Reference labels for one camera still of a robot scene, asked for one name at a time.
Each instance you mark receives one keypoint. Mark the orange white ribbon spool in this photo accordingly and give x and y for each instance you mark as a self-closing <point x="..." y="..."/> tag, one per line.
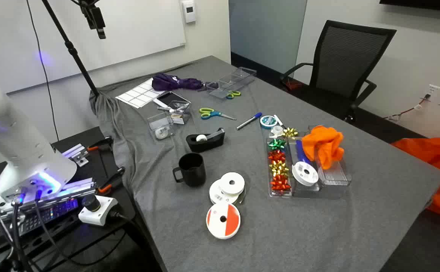
<point x="222" y="220"/>

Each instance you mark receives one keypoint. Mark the black card package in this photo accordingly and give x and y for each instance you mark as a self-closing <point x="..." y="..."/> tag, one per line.
<point x="174" y="100"/>

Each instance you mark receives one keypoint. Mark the red gift bow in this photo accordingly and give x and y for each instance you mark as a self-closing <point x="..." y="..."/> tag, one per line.
<point x="280" y="183"/>
<point x="277" y="155"/>

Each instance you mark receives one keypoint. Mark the white label sheet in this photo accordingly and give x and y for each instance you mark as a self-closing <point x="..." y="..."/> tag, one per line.
<point x="137" y="93"/>

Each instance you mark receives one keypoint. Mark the long clear bow box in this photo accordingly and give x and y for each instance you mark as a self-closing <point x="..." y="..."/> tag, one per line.
<point x="269" y="174"/>

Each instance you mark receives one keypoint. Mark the silver gift bow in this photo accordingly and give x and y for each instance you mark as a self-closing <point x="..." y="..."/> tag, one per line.
<point x="277" y="131"/>

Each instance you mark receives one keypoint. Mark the black office chair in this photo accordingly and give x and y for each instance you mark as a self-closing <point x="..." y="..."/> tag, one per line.
<point x="349" y="54"/>

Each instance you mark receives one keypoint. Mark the black mug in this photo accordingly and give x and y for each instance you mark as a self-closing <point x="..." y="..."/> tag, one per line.
<point x="192" y="171"/>

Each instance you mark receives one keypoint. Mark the gold gift bow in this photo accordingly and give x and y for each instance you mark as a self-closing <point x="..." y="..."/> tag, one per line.
<point x="280" y="169"/>
<point x="290" y="133"/>

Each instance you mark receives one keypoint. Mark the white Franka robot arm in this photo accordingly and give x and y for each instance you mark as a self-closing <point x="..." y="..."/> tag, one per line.
<point x="7" y="130"/>

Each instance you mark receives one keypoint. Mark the purple cloth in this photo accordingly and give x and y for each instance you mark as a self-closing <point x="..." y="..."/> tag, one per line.
<point x="168" y="81"/>

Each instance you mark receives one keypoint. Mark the gray table cloth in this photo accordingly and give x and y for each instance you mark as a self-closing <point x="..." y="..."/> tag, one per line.
<point x="329" y="226"/>

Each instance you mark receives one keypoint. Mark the blue ribbon roll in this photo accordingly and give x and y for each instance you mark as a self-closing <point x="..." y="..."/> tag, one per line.
<point x="301" y="151"/>

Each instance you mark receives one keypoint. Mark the black tape dispenser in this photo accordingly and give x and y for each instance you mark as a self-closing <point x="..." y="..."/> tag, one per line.
<point x="206" y="143"/>

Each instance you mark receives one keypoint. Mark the black camera stand pole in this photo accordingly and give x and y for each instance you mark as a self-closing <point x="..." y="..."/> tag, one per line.
<point x="69" y="47"/>

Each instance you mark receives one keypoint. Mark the black robot cart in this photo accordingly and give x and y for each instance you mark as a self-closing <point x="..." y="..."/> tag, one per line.
<point x="77" y="243"/>

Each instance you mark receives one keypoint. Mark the clear plastic box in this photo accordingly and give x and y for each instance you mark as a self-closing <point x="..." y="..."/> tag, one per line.
<point x="334" y="175"/>

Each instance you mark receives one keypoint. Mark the clear box with white spool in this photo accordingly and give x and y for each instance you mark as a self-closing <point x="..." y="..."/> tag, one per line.
<point x="160" y="130"/>

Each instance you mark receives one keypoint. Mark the silver metal bracket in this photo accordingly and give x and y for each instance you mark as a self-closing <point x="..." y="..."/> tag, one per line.
<point x="75" y="152"/>

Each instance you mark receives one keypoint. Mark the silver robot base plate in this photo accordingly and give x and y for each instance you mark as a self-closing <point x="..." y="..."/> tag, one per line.
<point x="53" y="201"/>

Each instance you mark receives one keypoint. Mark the clear ribbon tray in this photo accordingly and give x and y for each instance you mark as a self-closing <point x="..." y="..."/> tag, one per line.
<point x="293" y="157"/>

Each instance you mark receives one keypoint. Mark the black wall screen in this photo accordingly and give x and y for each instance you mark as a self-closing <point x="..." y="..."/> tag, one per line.
<point x="420" y="3"/>

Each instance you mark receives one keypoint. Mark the small clear box with tags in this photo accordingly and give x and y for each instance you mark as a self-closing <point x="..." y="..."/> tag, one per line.
<point x="180" y="118"/>

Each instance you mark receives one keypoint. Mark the blue ribbon spool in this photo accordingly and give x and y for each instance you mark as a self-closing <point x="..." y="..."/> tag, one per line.
<point x="268" y="121"/>

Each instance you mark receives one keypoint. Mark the thick white ribbon spool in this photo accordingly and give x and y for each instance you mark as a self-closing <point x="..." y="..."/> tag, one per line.
<point x="304" y="174"/>

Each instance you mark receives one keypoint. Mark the white wall thermostat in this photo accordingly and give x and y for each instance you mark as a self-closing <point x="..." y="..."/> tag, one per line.
<point x="189" y="9"/>

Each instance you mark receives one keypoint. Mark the green gift bow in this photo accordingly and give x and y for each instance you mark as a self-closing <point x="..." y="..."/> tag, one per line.
<point x="277" y="143"/>

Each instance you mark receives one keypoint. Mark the white box with black knob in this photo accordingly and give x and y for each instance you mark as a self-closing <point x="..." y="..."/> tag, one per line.
<point x="98" y="216"/>

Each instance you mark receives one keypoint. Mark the clear plastic organizer tray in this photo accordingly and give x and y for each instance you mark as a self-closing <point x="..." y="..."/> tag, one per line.
<point x="231" y="80"/>

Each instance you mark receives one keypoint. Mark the orange cloth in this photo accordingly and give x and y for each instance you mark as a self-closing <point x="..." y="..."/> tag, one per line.
<point x="322" y="143"/>

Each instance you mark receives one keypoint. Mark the blue white pen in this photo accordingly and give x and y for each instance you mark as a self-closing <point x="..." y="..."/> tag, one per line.
<point x="249" y="121"/>

